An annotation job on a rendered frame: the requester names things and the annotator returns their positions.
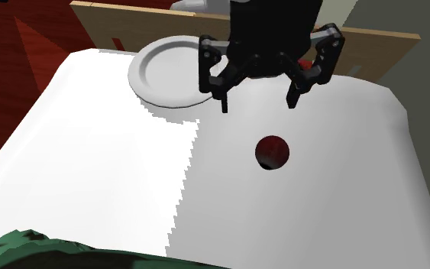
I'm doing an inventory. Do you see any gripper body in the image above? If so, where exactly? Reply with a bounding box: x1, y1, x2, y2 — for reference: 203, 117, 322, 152
226, 0, 325, 79

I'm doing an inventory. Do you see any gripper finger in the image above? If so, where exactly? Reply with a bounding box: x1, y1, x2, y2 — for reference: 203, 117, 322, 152
198, 34, 263, 114
273, 23, 346, 110

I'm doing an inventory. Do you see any white round plate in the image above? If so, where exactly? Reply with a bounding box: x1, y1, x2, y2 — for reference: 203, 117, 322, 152
128, 35, 224, 110

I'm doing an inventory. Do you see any dark red ball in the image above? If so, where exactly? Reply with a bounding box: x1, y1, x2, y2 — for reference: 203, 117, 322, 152
254, 134, 291, 171

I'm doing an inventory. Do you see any white bed with wooden board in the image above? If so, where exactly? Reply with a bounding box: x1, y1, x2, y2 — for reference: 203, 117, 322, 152
0, 0, 430, 269

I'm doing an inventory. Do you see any green crumpled blanket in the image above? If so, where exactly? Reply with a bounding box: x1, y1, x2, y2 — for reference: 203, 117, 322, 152
0, 228, 231, 269

